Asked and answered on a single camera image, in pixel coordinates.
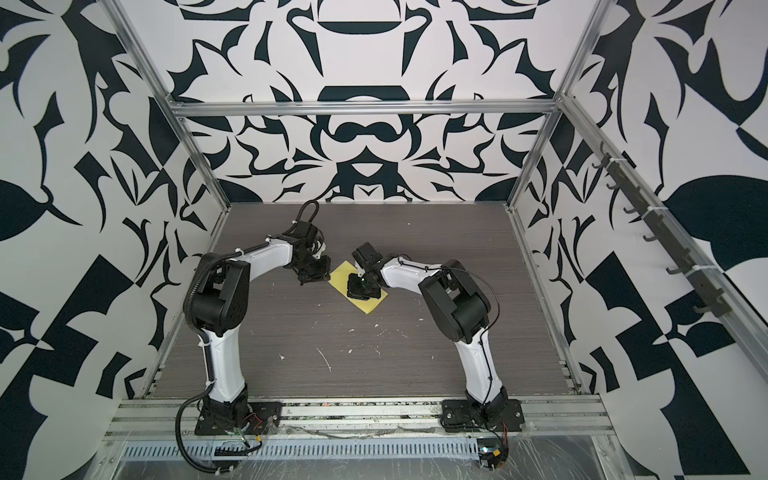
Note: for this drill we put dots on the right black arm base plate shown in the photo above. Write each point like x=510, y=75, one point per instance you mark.
x=480, y=415

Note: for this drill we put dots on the white slotted cable duct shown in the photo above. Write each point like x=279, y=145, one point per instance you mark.
x=311, y=449

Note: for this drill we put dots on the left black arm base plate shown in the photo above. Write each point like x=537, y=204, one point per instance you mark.
x=252, y=418

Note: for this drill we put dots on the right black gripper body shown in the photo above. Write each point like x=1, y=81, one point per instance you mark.
x=362, y=288

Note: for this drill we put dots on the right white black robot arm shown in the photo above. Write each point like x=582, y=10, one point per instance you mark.
x=458, y=307

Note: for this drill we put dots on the aluminium front rail frame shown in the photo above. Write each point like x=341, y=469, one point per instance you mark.
x=363, y=418

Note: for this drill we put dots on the yellow square paper sheet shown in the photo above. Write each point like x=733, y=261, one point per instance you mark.
x=339, y=281

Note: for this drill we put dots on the small green-lit electronics box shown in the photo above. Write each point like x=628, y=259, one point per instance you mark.
x=492, y=453

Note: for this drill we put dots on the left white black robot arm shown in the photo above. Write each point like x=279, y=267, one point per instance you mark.
x=217, y=302

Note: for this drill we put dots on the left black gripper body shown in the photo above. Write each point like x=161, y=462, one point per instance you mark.
x=316, y=270

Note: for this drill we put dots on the black wall hook rail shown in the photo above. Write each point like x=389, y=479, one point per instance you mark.
x=659, y=221

